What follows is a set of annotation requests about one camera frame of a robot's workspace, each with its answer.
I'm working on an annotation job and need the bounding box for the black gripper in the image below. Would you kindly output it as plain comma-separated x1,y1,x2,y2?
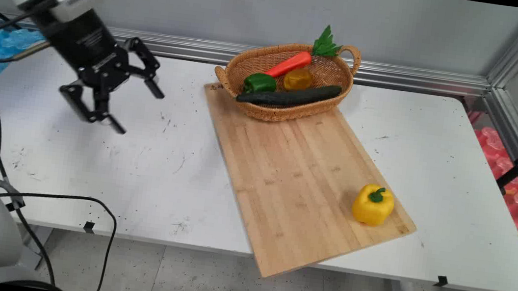
27,3,175,140

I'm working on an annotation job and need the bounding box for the dark green toy cucumber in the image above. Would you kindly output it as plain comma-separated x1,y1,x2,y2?
235,73,343,115

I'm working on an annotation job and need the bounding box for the green toy bell pepper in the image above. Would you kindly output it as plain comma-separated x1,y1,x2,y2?
242,71,279,97

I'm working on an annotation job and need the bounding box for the woven wicker basket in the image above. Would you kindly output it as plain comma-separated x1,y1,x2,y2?
208,29,363,132

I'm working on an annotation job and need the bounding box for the orange toy carrot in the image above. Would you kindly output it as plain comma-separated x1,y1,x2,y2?
264,18,344,86

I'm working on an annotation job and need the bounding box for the brownish yellow toy vegetable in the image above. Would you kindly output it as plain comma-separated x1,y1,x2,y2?
282,66,315,94

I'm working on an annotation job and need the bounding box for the bamboo cutting board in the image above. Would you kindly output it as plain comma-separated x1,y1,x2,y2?
182,81,432,291

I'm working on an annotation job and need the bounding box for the yellow toy bell pepper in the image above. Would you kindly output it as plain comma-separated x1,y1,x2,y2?
350,181,397,229

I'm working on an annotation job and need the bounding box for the pink foam mat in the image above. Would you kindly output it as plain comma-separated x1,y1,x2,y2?
449,109,518,279

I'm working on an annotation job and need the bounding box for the long looping black cable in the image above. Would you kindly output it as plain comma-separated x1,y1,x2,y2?
0,186,121,291

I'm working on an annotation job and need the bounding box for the thick black cable white label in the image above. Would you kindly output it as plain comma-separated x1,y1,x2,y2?
0,68,81,288

